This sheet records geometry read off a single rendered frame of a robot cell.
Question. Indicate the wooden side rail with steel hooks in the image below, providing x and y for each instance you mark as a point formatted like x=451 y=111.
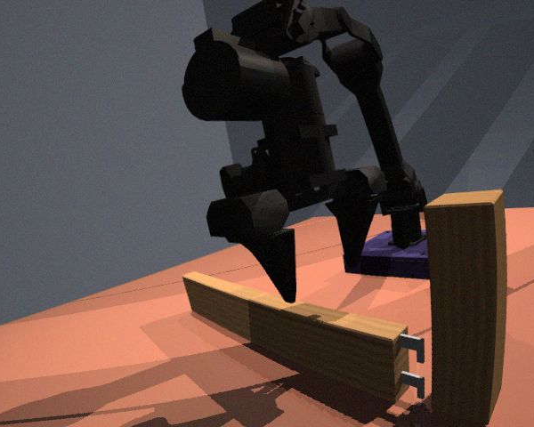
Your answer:
x=367 y=353

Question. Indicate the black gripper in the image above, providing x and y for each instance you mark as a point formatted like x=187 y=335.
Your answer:
x=301 y=159

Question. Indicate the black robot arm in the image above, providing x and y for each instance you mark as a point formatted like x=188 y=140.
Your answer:
x=240 y=77

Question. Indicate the brown wooden post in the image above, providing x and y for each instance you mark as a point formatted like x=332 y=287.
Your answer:
x=466 y=244

